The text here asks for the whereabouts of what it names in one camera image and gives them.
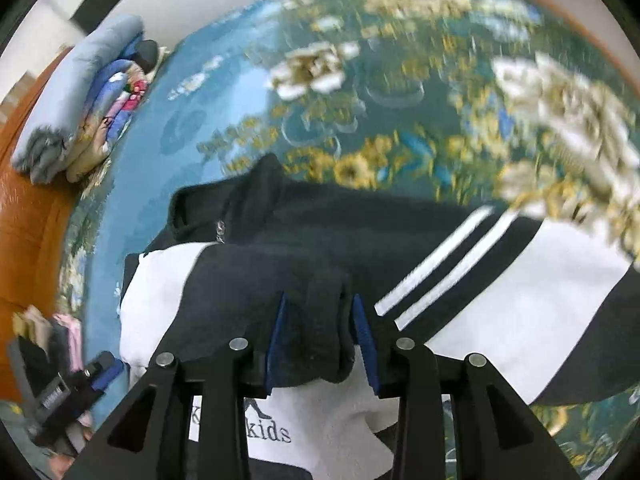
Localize olive green folded sweater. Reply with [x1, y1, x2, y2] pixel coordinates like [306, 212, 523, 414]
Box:
[12, 312, 32, 340]

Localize pink folded garment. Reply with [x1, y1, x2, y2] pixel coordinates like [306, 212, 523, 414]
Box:
[53, 313, 84, 372]

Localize person left hand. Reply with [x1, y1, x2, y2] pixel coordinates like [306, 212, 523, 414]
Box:
[48, 453, 75, 480]

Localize dark pillow under quilts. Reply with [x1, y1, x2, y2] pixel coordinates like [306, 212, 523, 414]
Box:
[132, 39, 160, 74]

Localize grey folded quilt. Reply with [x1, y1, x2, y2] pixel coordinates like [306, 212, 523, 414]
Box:
[11, 14, 143, 185]

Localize beige folded sweater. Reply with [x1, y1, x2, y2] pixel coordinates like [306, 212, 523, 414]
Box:
[23, 306, 52, 353]

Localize black and white fleece jacket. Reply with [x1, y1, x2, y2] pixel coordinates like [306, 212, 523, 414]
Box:
[117, 152, 640, 480]

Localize dark grey folded garment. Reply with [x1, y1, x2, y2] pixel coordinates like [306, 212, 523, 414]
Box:
[48, 320, 70, 375]

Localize wooden headboard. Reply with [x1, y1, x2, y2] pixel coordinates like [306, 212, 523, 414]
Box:
[0, 50, 78, 401]

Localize floral folded quilt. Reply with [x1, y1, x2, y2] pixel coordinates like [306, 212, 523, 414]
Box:
[65, 58, 148, 183]

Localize teal floral bed blanket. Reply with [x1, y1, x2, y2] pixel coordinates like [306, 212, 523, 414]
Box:
[60, 0, 639, 479]

